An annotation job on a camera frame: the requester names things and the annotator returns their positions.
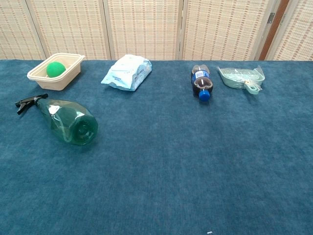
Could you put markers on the green transparent spray bottle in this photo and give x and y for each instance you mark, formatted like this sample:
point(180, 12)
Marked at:
point(71, 122)

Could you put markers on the cola bottle with blue cap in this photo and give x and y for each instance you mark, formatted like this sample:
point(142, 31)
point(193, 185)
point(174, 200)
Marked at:
point(201, 84)

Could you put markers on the blue table cloth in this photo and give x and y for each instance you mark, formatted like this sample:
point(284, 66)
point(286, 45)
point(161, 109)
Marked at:
point(156, 159)

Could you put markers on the light blue wet wipes pack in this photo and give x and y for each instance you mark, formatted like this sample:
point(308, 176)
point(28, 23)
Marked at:
point(127, 73)

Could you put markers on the mint green dustpan in bag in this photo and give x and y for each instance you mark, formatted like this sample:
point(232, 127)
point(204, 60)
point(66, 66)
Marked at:
point(234, 78)

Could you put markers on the woven folding screen panel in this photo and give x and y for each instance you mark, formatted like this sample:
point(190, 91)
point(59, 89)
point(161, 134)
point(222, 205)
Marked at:
point(144, 27)
point(71, 27)
point(14, 29)
point(297, 36)
point(225, 27)

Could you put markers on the beige plastic food container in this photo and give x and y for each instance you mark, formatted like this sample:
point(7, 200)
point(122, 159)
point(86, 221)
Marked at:
point(62, 82)

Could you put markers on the green foam ball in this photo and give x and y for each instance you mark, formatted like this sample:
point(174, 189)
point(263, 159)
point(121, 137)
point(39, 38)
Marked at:
point(55, 69)

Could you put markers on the metal screen hinge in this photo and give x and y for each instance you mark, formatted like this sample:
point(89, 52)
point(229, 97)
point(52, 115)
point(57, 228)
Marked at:
point(270, 18)

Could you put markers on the brown wooden post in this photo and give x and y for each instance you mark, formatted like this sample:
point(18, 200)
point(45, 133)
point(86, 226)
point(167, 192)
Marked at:
point(272, 34)

